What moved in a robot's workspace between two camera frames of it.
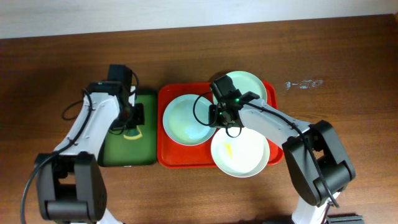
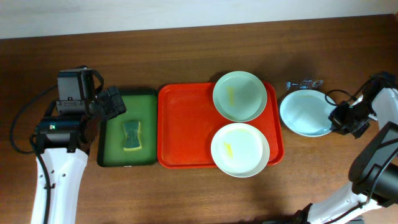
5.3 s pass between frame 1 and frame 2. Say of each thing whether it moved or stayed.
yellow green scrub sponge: moved
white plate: stayed
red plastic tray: stayed
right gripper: moved
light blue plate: moved
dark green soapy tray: stayed
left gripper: moved
